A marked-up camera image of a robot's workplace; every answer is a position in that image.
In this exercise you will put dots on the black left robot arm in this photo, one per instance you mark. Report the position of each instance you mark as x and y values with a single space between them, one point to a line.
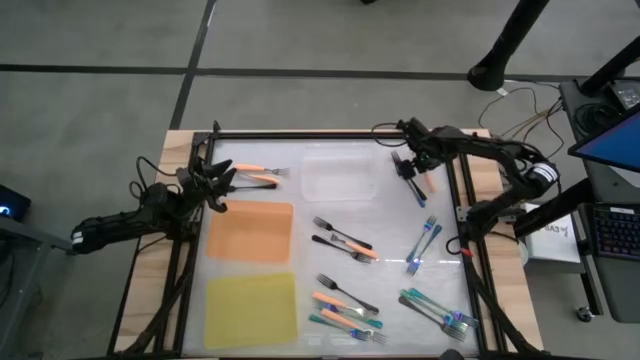
115 222

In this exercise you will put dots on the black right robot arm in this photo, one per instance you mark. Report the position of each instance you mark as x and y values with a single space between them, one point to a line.
490 146

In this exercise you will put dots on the clear plastic bin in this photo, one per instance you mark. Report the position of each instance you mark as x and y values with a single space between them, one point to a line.
340 175

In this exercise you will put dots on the black device with blue light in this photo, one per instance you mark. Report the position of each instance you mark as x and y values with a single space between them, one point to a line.
15 200

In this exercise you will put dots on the yellow plastic bin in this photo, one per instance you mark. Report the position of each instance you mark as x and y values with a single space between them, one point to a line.
250 310

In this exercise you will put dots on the grey caster wheel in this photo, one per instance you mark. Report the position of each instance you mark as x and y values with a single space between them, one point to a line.
584 315

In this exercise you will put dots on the black stand pole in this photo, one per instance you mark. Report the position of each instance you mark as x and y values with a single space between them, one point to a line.
610 67
510 40

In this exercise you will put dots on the grey desk cart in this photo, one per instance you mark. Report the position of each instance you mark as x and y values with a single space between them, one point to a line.
620 290

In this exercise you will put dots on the monitor with blue screen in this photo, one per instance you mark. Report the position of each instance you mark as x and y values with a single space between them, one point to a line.
615 142

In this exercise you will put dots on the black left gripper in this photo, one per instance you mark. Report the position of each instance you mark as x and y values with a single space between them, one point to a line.
195 182

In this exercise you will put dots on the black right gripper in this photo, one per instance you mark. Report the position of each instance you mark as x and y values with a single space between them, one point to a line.
432 147

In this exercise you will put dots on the black aluminium table frame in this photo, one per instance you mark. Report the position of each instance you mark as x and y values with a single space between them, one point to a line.
325 135

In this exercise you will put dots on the black backlit keyboard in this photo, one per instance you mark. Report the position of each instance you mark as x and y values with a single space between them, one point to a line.
617 232

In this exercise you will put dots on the orange plastic bin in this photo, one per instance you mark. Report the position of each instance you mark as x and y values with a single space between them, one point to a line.
250 232

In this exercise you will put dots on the grey side table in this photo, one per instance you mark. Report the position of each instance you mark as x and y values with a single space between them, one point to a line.
30 235

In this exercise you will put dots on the white paper box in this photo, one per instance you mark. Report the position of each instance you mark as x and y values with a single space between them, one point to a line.
555 242

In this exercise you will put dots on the black power adapter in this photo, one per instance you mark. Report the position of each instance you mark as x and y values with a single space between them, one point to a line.
625 95

